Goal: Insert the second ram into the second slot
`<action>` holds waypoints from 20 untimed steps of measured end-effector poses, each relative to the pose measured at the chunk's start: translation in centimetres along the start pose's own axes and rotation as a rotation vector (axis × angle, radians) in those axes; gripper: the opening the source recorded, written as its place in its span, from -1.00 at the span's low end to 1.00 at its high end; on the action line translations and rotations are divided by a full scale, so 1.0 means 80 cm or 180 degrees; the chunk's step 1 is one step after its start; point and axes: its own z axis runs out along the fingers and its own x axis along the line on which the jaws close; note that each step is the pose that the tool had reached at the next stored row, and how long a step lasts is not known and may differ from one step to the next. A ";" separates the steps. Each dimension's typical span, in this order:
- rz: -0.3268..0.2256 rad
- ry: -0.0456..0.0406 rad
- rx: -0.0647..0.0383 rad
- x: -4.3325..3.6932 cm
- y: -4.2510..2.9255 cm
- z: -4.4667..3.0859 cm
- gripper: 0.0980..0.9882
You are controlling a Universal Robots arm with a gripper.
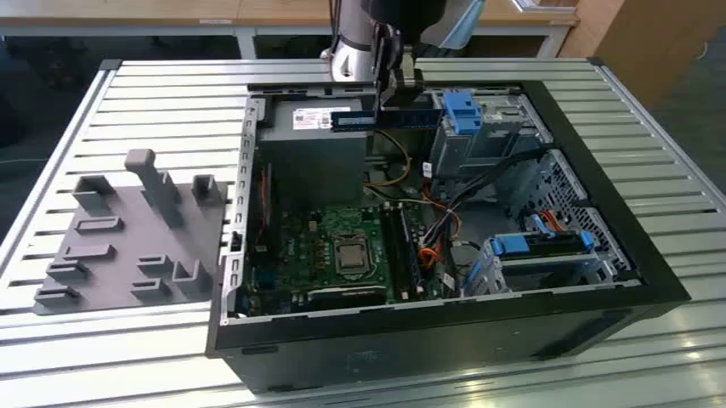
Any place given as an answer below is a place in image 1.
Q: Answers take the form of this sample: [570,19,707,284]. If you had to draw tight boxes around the metal drive cage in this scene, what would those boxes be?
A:
[427,91,555,179]

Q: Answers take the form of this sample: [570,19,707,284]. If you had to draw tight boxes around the black PC case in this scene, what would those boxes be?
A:
[203,78,692,394]

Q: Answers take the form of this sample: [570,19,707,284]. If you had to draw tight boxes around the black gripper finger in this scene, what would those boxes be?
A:
[371,24,403,112]
[389,45,425,106]

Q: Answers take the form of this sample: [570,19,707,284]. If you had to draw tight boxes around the blue disk carrier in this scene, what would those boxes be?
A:
[487,232,594,258]

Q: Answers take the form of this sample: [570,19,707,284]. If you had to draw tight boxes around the grey power supply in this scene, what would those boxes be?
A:
[253,99,369,205]

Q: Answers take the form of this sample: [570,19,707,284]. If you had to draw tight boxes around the silver CPU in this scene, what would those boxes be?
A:
[337,245,368,273]

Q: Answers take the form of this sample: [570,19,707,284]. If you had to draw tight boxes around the wooden desk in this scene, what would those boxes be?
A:
[0,0,579,59]

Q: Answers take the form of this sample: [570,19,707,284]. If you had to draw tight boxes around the grey parts rack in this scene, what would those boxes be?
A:
[32,148,231,316]

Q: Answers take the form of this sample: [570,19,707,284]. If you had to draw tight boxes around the CPU socket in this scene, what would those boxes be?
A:
[328,232,381,282]

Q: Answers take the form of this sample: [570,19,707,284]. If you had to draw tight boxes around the blue RAM stick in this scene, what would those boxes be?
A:
[329,108,443,132]

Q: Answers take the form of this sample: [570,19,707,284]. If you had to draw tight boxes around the black expansion card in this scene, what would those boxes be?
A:
[305,282,388,311]

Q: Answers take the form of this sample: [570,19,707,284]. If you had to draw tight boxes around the metal disk bay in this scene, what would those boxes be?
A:
[462,231,631,298]

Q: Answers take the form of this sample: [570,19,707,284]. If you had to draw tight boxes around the yellow wires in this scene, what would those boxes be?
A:
[361,129,412,188]

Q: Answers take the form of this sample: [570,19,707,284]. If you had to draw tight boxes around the black cable bundle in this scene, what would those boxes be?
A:
[421,148,548,247]

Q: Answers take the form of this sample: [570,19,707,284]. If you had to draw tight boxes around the blue drive latch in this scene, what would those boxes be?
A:
[443,91,483,135]

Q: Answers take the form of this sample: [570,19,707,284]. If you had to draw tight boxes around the black RAM slot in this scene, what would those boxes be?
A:
[377,202,411,300]

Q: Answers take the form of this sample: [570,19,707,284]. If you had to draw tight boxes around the orange wires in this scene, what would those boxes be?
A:
[417,248,450,271]

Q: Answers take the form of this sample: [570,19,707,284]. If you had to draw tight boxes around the orange data cable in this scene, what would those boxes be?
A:
[540,210,574,233]

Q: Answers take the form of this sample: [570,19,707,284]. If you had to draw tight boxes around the red wire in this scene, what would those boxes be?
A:
[253,163,271,247]

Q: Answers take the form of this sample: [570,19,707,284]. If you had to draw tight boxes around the green motherboard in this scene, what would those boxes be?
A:
[245,203,455,318]

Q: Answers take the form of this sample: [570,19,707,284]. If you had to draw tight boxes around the wooden cabinet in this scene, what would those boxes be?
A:
[558,0,726,110]

